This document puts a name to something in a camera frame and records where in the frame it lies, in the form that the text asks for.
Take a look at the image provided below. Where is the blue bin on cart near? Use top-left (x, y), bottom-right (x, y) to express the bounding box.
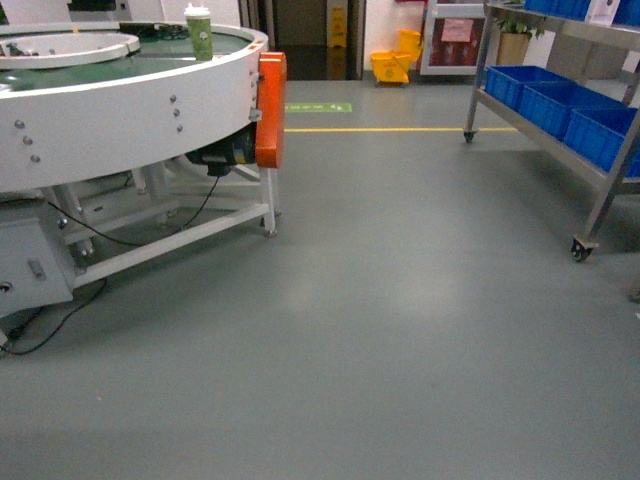
top-left (563, 108), bottom-right (638, 173)

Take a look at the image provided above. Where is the yellow wet floor sign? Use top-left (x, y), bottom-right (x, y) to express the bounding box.
top-left (327, 6), bottom-right (347, 48)

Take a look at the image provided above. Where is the yellow mop bucket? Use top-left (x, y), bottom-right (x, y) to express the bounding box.
top-left (370, 29), bottom-right (423, 85)

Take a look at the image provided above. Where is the orange machine guard cover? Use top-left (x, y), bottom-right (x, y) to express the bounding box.
top-left (255, 52), bottom-right (288, 169)

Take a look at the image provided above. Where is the grey control box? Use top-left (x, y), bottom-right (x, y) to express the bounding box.
top-left (1, 200), bottom-right (76, 316)

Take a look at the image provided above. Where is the blue bin on cart far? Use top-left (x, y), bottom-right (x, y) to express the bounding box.
top-left (484, 65), bottom-right (573, 111)

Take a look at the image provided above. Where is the white round conveyor machine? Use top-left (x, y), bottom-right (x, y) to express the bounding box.
top-left (1, 22), bottom-right (279, 296)

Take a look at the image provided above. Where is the blue bin on cart middle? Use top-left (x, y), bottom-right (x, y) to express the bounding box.
top-left (517, 83), bottom-right (626, 140)

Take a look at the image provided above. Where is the green paper cup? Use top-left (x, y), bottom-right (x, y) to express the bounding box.
top-left (184, 3), bottom-right (213, 61)

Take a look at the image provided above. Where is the potted green plant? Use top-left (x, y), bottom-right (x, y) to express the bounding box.
top-left (495, 19), bottom-right (544, 66)

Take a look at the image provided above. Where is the black power cable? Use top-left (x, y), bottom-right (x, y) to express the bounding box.
top-left (0, 173), bottom-right (224, 357)

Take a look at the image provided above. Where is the blue bin on cart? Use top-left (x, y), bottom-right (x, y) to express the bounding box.
top-left (517, 83), bottom-right (626, 140)
top-left (484, 65), bottom-right (573, 111)
top-left (563, 108), bottom-right (638, 173)

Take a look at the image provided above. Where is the steel shelf cart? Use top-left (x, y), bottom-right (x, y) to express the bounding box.
top-left (463, 32), bottom-right (639, 262)

